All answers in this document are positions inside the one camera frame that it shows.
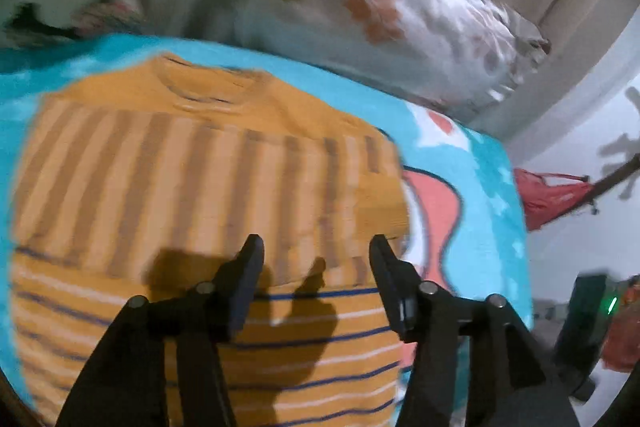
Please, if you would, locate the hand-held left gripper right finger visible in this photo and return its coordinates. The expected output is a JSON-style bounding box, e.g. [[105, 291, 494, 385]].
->
[[369, 234, 581, 427]]

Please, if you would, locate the dark pole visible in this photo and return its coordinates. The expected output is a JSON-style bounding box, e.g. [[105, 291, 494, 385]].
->
[[582, 156, 640, 208]]

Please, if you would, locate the blue cartoon printed blanket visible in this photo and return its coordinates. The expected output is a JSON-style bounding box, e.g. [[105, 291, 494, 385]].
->
[[0, 32, 533, 427]]

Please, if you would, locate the red cloth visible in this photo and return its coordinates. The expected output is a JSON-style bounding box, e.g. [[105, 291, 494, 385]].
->
[[514, 168, 593, 232]]

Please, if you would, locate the reddish orange cloth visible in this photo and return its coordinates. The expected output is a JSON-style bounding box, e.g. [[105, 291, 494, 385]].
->
[[600, 277, 640, 374]]

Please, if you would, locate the orange striped sweater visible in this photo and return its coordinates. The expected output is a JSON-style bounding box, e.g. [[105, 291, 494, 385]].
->
[[10, 52, 411, 427]]

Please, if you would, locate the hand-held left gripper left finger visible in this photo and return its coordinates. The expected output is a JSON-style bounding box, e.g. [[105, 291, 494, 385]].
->
[[56, 234, 266, 427]]

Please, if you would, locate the white floral pillow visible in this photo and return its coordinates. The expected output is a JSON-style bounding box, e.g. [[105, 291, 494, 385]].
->
[[230, 0, 551, 122]]

